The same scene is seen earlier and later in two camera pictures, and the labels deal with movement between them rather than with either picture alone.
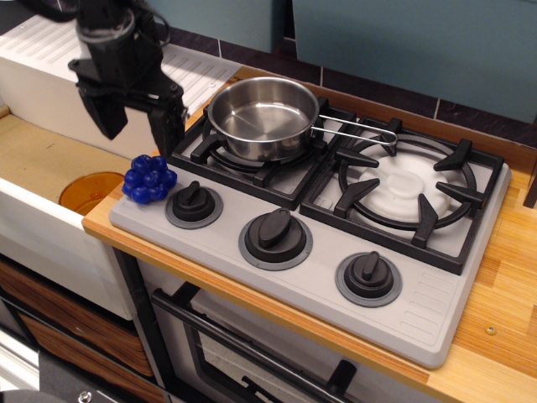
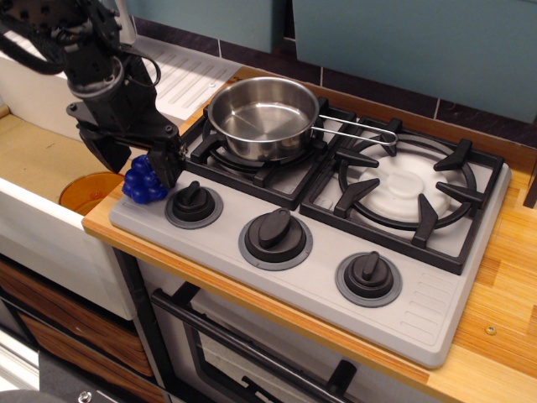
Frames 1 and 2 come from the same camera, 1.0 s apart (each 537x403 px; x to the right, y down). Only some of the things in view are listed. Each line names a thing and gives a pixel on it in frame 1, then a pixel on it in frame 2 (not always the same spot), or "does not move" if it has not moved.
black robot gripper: x=124 y=67 → x=128 y=112
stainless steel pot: x=268 y=119 does not move
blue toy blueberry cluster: x=148 y=179 does not move
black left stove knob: x=194 y=206 does not move
